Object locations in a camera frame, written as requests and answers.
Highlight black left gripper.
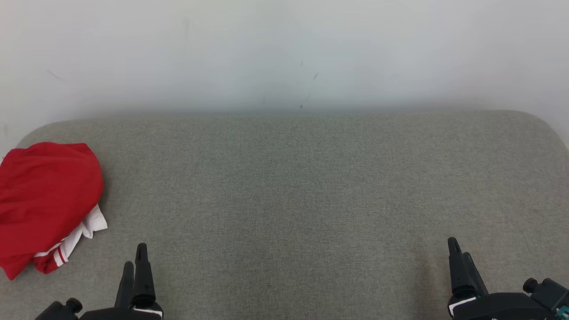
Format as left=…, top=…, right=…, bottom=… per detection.
left=80, top=243, right=164, bottom=320

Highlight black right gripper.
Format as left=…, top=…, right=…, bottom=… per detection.
left=447, top=237, right=556, bottom=320

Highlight red white striped jersey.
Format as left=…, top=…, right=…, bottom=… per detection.
left=33, top=204, right=108, bottom=274

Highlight red shorts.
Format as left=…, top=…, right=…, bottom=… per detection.
left=0, top=142, right=104, bottom=280

